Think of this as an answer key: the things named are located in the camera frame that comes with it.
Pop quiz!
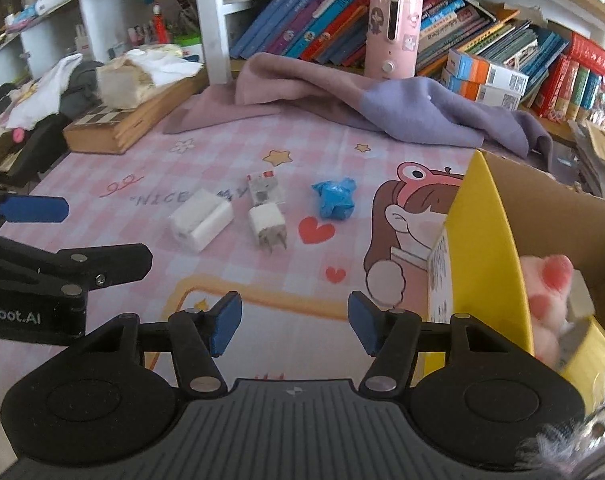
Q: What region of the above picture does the small white plug charger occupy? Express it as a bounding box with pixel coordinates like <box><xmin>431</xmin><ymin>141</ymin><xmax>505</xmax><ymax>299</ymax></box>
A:
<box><xmin>248</xmin><ymin>203</ymin><xmax>287</xmax><ymax>252</ymax></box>

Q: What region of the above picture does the blue plastic bag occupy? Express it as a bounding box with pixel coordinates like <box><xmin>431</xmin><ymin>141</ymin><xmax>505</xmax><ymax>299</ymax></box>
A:
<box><xmin>311</xmin><ymin>178</ymin><xmax>357</xmax><ymax>220</ymax></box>

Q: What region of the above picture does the small red white box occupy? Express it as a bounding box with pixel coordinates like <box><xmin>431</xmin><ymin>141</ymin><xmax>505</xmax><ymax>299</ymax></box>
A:
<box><xmin>247</xmin><ymin>170</ymin><xmax>285</xmax><ymax>206</ymax></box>

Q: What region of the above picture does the yellow cardboard box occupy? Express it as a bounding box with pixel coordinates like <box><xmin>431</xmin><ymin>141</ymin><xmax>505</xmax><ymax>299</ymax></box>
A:
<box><xmin>429</xmin><ymin>151</ymin><xmax>605</xmax><ymax>352</ymax></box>

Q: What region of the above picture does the pink plush pig toy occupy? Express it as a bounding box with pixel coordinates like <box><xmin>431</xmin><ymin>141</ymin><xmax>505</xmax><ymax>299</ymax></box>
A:
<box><xmin>519</xmin><ymin>255</ymin><xmax>574</xmax><ymax>368</ymax></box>

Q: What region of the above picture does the yellow tape roll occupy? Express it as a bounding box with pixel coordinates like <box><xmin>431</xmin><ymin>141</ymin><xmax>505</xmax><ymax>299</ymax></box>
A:
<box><xmin>559</xmin><ymin>316</ymin><xmax>605</xmax><ymax>413</ymax></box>

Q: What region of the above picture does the white square charger block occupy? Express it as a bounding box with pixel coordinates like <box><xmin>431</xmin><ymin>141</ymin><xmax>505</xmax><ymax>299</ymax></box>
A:
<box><xmin>567</xmin><ymin>269</ymin><xmax>595</xmax><ymax>322</ymax></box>

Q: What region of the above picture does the white clothes pile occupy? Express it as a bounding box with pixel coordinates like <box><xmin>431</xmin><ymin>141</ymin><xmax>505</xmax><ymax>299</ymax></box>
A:
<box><xmin>0</xmin><ymin>53</ymin><xmax>102</xmax><ymax>136</ymax></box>

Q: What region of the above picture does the pink checked tablecloth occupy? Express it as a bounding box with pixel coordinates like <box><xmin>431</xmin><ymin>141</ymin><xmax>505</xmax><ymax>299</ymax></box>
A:
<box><xmin>0</xmin><ymin>107</ymin><xmax>473</xmax><ymax>380</ymax></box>

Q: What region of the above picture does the white tissue pack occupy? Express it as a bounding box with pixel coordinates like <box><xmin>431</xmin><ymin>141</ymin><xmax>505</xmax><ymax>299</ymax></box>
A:
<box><xmin>96</xmin><ymin>44</ymin><xmax>203</xmax><ymax>110</ymax></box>

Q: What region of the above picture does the pink purple cloth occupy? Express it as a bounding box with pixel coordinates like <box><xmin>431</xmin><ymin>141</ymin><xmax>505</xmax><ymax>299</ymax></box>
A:
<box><xmin>162</xmin><ymin>53</ymin><xmax>554</xmax><ymax>170</ymax></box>

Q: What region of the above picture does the orange white box lower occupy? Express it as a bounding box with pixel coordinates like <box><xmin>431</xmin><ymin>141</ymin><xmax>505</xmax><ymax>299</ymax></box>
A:
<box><xmin>440</xmin><ymin>68</ymin><xmax>521</xmax><ymax>112</ymax></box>

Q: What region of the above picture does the orange white box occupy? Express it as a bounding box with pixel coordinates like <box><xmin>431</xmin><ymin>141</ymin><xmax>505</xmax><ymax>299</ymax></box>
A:
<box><xmin>440</xmin><ymin>68</ymin><xmax>521</xmax><ymax>112</ymax></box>
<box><xmin>445</xmin><ymin>50</ymin><xmax>528</xmax><ymax>96</ymax></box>

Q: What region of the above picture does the orange white box upper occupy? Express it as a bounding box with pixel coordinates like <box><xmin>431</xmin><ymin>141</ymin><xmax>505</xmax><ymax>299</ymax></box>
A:
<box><xmin>445</xmin><ymin>50</ymin><xmax>528</xmax><ymax>96</ymax></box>

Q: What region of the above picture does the stack of books and papers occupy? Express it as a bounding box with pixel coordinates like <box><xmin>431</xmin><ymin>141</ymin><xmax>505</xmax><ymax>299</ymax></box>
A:
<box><xmin>568</xmin><ymin>120</ymin><xmax>605</xmax><ymax>200</ymax></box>

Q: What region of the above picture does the pink cylindrical device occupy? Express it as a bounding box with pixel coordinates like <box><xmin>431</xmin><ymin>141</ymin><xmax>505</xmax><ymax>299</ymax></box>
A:
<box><xmin>365</xmin><ymin>0</ymin><xmax>423</xmax><ymax>80</ymax></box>

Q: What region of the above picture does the row of blue books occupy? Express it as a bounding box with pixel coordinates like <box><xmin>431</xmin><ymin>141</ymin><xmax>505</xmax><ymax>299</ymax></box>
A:
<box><xmin>230</xmin><ymin>0</ymin><xmax>360</xmax><ymax>60</ymax></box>

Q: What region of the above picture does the white bookshelf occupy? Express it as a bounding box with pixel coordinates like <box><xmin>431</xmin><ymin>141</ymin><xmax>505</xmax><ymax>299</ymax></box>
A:
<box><xmin>0</xmin><ymin>0</ymin><xmax>605</xmax><ymax>84</ymax></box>

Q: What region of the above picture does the red dictionary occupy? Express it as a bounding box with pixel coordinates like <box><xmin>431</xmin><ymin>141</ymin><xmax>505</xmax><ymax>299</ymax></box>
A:
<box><xmin>565</xmin><ymin>32</ymin><xmax>605</xmax><ymax>76</ymax></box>

